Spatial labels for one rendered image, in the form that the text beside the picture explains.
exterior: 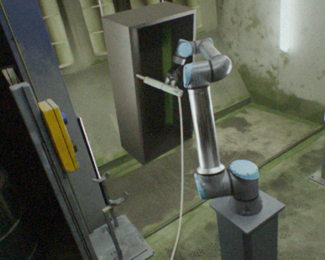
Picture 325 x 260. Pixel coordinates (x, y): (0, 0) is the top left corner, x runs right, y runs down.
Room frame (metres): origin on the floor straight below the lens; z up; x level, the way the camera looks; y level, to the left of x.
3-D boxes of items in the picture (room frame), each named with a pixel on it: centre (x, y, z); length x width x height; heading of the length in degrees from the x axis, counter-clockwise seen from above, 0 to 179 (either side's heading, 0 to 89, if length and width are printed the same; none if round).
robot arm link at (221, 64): (1.73, -0.37, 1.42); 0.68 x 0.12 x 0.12; 178
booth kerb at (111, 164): (3.25, -0.14, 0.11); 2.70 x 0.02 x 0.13; 118
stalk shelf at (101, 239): (1.03, 0.31, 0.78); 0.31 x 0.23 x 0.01; 28
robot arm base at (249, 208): (1.28, -0.39, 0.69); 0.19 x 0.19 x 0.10
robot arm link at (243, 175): (1.28, -0.38, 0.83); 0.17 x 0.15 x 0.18; 88
